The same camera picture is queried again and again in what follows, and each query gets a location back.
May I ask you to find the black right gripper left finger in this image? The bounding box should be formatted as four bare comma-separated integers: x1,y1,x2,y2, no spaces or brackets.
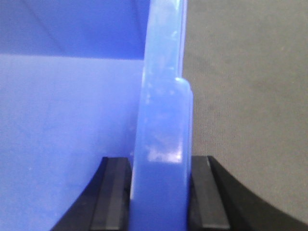
52,157,132,231

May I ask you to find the large blue plastic bin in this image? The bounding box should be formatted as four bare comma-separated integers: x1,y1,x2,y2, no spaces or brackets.
0,0,193,231

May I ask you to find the black conveyor belt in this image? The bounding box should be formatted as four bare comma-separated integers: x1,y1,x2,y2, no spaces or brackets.
183,0,308,222

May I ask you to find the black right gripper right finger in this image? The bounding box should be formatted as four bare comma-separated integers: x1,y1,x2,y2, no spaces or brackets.
188,156,308,231

